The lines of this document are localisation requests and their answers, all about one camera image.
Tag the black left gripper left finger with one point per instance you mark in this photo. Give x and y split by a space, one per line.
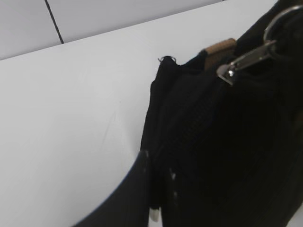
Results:
130 204

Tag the silver zipper pull with ring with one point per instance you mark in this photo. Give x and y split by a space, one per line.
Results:
227 72

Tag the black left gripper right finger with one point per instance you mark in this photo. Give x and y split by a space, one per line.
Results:
187 201

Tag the black tote bag tan handles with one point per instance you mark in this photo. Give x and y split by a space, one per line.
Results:
248 135

